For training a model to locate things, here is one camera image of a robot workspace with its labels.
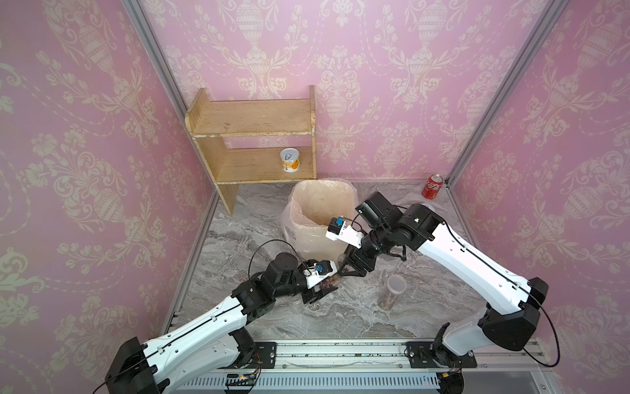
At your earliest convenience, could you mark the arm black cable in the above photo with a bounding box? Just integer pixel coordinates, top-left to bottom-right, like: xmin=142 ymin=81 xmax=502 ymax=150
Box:
xmin=440 ymin=221 xmax=562 ymax=369
xmin=247 ymin=239 xmax=308 ymax=279

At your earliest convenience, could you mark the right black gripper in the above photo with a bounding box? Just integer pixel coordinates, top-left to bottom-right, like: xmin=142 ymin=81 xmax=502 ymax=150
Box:
xmin=335 ymin=228 xmax=396 ymax=279

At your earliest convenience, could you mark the clear plastic bin liner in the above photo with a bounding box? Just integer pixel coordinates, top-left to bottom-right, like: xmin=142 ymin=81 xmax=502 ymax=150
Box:
xmin=280 ymin=177 xmax=363 ymax=262

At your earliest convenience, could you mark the small circuit board with wires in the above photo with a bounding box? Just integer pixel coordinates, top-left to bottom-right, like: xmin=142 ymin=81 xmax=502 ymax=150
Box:
xmin=225 ymin=372 xmax=260 ymax=394

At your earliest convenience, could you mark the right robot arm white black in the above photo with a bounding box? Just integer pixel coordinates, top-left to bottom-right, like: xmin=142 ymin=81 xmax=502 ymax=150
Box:
xmin=341 ymin=192 xmax=549 ymax=365

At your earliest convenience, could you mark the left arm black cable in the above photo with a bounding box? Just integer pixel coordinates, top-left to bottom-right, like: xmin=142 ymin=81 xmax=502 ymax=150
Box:
xmin=247 ymin=239 xmax=308 ymax=279

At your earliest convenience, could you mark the wooden two-tier shelf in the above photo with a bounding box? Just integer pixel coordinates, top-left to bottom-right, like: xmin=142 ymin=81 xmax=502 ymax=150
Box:
xmin=185 ymin=85 xmax=318 ymax=214

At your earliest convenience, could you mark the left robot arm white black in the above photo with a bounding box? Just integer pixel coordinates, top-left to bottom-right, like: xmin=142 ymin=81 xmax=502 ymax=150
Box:
xmin=104 ymin=253 xmax=338 ymax=393

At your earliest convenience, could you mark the aluminium mounting rail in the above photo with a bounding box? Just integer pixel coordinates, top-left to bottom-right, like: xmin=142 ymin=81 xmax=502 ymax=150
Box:
xmin=177 ymin=338 xmax=562 ymax=393

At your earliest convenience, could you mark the clear jar flower tea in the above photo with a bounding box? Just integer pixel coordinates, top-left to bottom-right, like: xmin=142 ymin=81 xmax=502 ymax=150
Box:
xmin=377 ymin=274 xmax=407 ymax=310
xmin=318 ymin=267 xmax=351 ymax=289

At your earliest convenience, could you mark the red cola can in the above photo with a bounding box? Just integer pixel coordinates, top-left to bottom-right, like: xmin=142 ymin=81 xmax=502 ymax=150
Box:
xmin=422 ymin=174 xmax=445 ymax=200

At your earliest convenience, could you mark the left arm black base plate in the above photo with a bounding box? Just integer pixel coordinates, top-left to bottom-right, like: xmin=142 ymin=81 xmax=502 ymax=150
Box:
xmin=230 ymin=341 xmax=277 ymax=369

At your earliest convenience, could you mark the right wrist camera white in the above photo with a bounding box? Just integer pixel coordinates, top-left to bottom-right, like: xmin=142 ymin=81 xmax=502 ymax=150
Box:
xmin=326 ymin=217 xmax=364 ymax=249

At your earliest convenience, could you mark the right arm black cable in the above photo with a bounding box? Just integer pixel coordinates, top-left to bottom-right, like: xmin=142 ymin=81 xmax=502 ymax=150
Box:
xmin=440 ymin=221 xmax=562 ymax=369

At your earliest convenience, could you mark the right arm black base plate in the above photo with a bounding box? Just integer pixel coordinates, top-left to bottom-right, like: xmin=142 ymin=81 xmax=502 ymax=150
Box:
xmin=404 ymin=341 xmax=477 ymax=369

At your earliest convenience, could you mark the yellow white can on shelf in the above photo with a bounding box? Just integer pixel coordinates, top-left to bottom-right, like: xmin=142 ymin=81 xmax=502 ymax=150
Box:
xmin=280 ymin=148 xmax=300 ymax=173

